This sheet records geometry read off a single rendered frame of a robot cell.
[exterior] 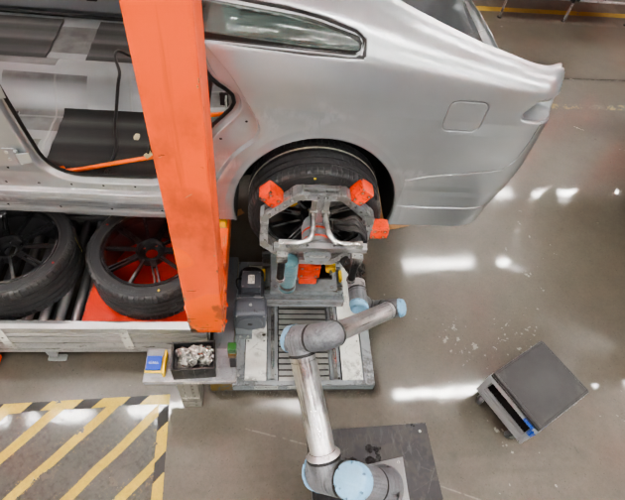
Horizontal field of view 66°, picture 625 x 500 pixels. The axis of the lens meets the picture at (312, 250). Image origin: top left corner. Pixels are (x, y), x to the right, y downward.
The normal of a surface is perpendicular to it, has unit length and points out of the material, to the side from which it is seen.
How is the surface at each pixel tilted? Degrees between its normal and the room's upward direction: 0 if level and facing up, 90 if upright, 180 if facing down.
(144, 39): 90
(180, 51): 90
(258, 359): 0
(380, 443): 0
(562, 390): 0
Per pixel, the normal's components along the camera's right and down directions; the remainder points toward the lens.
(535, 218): 0.10, -0.59
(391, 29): 0.22, 0.10
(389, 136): 0.04, 0.80
